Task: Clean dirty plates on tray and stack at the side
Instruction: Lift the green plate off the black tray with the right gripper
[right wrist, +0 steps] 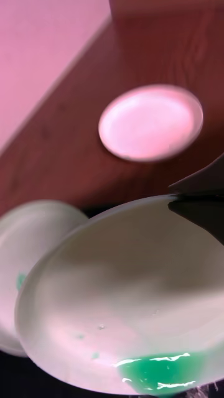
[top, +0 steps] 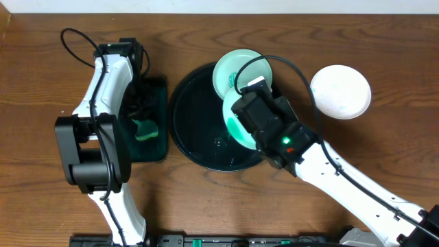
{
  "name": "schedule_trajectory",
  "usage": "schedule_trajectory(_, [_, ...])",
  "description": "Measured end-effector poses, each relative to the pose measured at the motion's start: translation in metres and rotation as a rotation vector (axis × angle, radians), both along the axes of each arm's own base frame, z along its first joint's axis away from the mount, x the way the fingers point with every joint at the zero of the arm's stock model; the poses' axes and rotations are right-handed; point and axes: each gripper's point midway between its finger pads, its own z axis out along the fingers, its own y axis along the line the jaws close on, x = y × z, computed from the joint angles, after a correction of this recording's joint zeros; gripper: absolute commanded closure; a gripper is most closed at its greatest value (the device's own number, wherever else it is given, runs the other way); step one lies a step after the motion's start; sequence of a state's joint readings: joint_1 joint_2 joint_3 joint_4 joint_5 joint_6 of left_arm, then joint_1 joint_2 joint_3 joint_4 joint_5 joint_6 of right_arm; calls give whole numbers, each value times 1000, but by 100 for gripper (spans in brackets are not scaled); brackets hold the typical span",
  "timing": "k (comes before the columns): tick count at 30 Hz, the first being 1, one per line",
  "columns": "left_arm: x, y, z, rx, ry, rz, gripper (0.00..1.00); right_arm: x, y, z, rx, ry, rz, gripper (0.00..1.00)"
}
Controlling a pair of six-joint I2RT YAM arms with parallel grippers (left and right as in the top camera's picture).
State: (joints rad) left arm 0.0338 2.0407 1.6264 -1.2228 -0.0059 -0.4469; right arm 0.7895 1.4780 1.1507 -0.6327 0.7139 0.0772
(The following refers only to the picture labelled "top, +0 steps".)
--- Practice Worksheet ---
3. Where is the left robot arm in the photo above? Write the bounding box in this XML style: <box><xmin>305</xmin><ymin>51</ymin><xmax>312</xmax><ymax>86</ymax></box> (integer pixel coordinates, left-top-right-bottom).
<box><xmin>55</xmin><ymin>38</ymin><xmax>147</xmax><ymax>246</ymax></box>

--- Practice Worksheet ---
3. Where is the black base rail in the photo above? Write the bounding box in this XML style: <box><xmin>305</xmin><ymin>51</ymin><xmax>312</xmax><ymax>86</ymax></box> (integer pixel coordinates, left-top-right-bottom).
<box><xmin>68</xmin><ymin>226</ymin><xmax>378</xmax><ymax>247</ymax></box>

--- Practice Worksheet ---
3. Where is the round black tray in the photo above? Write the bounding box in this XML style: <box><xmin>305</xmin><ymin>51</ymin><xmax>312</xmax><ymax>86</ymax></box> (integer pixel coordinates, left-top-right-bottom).
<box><xmin>167</xmin><ymin>62</ymin><xmax>263</xmax><ymax>172</ymax></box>

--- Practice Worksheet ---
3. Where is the white plate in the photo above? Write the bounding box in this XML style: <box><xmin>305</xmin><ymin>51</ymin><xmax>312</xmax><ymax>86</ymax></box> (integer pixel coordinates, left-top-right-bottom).
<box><xmin>310</xmin><ymin>64</ymin><xmax>372</xmax><ymax>120</ymax></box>

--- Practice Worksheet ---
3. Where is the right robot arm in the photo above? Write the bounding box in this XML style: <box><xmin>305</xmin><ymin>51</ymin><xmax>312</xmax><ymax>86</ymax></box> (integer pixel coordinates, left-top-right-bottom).
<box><xmin>231</xmin><ymin>80</ymin><xmax>438</xmax><ymax>246</ymax></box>

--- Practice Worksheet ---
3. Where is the green sponge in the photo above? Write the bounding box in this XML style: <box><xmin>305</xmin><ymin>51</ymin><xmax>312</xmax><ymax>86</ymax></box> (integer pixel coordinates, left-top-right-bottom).
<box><xmin>132</xmin><ymin>119</ymin><xmax>158</xmax><ymax>141</ymax></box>

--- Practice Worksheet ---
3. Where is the mint green plate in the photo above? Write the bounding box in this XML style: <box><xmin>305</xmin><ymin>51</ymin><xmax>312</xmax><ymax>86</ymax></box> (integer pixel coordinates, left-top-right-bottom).
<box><xmin>222</xmin><ymin>88</ymin><xmax>256</xmax><ymax>150</ymax></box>
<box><xmin>212</xmin><ymin>49</ymin><xmax>272</xmax><ymax>99</ymax></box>

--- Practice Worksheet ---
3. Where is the black rectangular tray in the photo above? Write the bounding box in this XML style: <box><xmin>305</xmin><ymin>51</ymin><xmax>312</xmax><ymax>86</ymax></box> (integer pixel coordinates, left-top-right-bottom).
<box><xmin>119</xmin><ymin>77</ymin><xmax>168</xmax><ymax>162</ymax></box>

